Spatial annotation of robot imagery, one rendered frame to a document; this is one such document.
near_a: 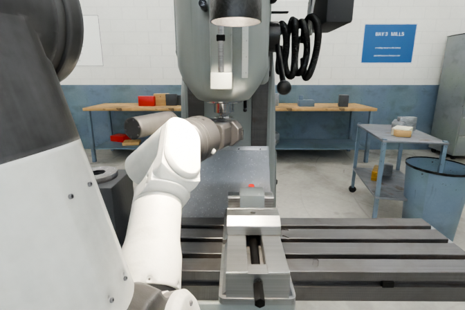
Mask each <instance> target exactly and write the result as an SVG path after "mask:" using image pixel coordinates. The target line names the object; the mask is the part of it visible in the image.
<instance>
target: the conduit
mask: <svg viewBox="0 0 465 310"><path fill-rule="evenodd" d="M288 13H289V11H271V14H288ZM308 20H310V21H312V23H313V27H314V35H315V36H314V46H313V53H312V56H311V61H310V64H309V58H310V34H309V28H308V25H307V24H308ZM278 23H280V34H281V35H282V37H283V45H282V46H280V48H281V53H282V61H283V65H284V73H285V77H286V78H287V79H288V80H292V79H293V78H294V77H295V76H297V77H300V76H302V79H303V80H304V81H309V80H310V79H311V77H312V76H313V73H314V71H315V69H316V65H317V62H318V58H319V54H320V48H321V40H322V27H321V23H320V19H319V17H318V16H317V15H316V14H314V13H311V14H308V15H307V16H306V17H305V18H304V19H299V20H298V19H297V18H295V17H290V19H289V22H288V24H286V22H285V21H279V22H278ZM299 29H301V35H300V36H299ZM290 36H292V47H291V70H289V65H288V59H289V52H290V50H289V49H290ZM300 43H302V44H303V45H304V48H303V49H304V50H303V56H302V57H301V58H300V68H299V69H298V56H299V47H300ZM308 64H309V68H308V70H307V66H308ZM275 72H276V73H277V74H278V75H279V71H278V66H277V57H276V60H275Z"/></svg>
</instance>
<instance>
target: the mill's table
mask: <svg viewBox="0 0 465 310"><path fill-rule="evenodd" d="M280 222H281V235H280V239H281V242H282V246H283V249H284V254H285V256H286V260H287V264H288V266H289V271H290V274H291V280H292V283H293V288H294V291H295V301H408V302H465V251H464V250H462V249H461V248H460V247H459V246H458V245H456V244H455V243H453V242H452V241H451V240H449V239H448V238H447V237H445V236H444V235H443V234H441V233H440V232H439V231H438V230H436V229H435V228H433V227H432V226H431V225H430V224H429V223H427V222H426V221H424V220H423V219H422V218H280ZM223 231H224V217H181V235H180V243H181V254H182V270H181V289H187V290H188V291H189V292H190V293H191V294H192V295H193V296H194V297H195V298H196V300H219V279H220V270H221V252H222V244H223Z"/></svg>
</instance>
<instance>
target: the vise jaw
mask: <svg viewBox="0 0 465 310"><path fill-rule="evenodd" d="M226 234H227V235H281V222H280V214H279V212H278V209H277V208H227V223H226Z"/></svg>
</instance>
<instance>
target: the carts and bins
mask: <svg viewBox="0 0 465 310"><path fill-rule="evenodd" d="M416 124H417V117H411V116H398V117H397V119H394V120H393V121H392V124H391V125H375V124H361V123H358V124H357V125H358V126H357V133H356V145H355V152H354V164H353V167H352V169H353V171H352V184H351V186H349V191H350V192H355V191H356V188H355V186H354V184H355V178H356V174H357V175H358V177H359V178H360V179H361V181H362V182H363V183H364V184H365V186H366V187H367V189H368V190H369V191H370V192H371V193H372V195H373V196H374V206H373V212H372V218H377V212H378V206H379V199H387V200H396V201H403V211H402V218H422V219H423V220H424V221H426V222H427V223H429V224H430V225H431V226H432V227H433V228H435V229H436V230H438V231H439V232H440V233H441V234H443V235H444V236H445V237H447V238H448V239H449V240H451V241H453V240H454V237H455V233H456V230H457V227H458V224H459V220H460V217H461V215H462V211H463V208H464V204H465V164H463V163H459V162H457V161H451V160H448V159H446V152H447V149H448V145H449V142H448V141H447V140H441V139H438V138H435V137H434V136H431V135H428V134H425V133H423V132H422V131H419V130H416ZM361 128H362V129H364V130H365V131H366V132H368V133H369V134H371V135H373V136H374V137H375V138H377V139H379V140H380V141H381V142H382V143H381V153H380V159H379V165H374V168H366V167H356V166H357V159H358V147H359V140H360V134H361ZM387 143H399V150H398V156H397V161H396V169H395V170H393V164H392V163H384V161H385V151H386V146H387ZM404 143H411V144H428V145H441V151H440V155H439V158H435V157H427V156H413V157H409V158H407V159H406V162H405V174H404V173H402V172H401V171H400V165H401V157H402V151H403V144H404Z"/></svg>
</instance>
